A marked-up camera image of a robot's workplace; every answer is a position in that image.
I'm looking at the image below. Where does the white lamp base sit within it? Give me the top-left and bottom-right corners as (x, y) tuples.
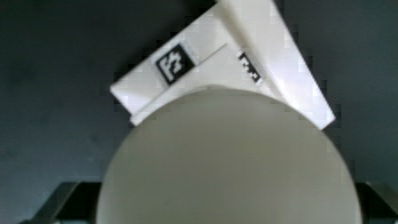
(111, 0), (337, 128)

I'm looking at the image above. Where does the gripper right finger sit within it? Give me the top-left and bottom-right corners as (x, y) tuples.
(356, 182), (398, 224)

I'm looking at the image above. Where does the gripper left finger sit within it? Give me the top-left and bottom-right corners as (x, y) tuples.
(20, 182), (102, 224)

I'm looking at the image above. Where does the white lamp bulb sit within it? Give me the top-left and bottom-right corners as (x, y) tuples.
(97, 89), (363, 224)

